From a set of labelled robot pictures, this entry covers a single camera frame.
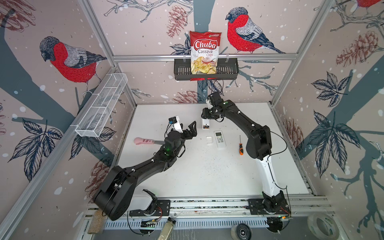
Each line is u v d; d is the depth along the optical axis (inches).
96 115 29.1
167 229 25.8
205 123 37.4
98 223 26.2
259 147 23.1
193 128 29.9
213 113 32.9
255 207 28.7
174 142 24.4
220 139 38.5
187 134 28.7
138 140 38.5
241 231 23.2
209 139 39.6
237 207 29.4
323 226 27.4
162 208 28.8
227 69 37.2
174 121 27.6
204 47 32.8
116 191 16.4
